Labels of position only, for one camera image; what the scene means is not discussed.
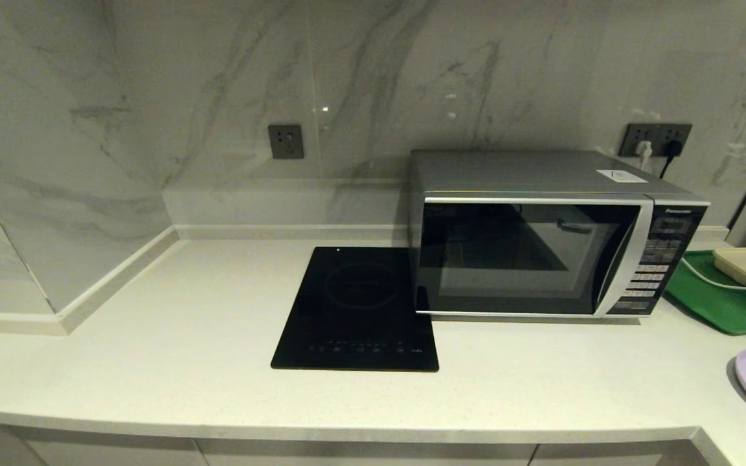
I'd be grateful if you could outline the black power cable with plug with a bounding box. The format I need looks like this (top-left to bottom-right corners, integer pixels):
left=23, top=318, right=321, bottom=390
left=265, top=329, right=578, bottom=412
left=659, top=139, right=684, bottom=180

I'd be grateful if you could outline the silver microwave oven body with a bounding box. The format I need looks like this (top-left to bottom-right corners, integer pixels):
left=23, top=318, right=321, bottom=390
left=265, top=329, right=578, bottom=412
left=409, top=150, right=711, bottom=318

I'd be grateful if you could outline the grey double wall socket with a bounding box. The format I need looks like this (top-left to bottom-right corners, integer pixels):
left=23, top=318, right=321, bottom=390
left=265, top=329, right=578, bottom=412
left=619, top=123, right=694, bottom=158

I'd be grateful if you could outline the white label sticker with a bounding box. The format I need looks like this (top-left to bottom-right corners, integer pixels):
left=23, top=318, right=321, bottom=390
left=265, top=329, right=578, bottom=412
left=595, top=170, right=649, bottom=184

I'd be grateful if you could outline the black induction cooktop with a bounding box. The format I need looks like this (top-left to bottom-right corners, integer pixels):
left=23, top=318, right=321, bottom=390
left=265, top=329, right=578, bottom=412
left=271, top=247, right=440, bottom=373

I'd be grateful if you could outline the green plastic tray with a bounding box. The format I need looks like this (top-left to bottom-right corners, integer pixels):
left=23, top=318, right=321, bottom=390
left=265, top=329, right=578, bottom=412
left=662, top=250, right=746, bottom=336

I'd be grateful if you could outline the white power cable with plug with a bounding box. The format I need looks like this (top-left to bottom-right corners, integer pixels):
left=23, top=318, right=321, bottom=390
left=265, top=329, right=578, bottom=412
left=635, top=140, right=746, bottom=321

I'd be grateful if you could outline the grey single wall socket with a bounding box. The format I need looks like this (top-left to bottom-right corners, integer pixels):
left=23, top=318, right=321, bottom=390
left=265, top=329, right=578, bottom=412
left=267, top=124, right=304, bottom=161

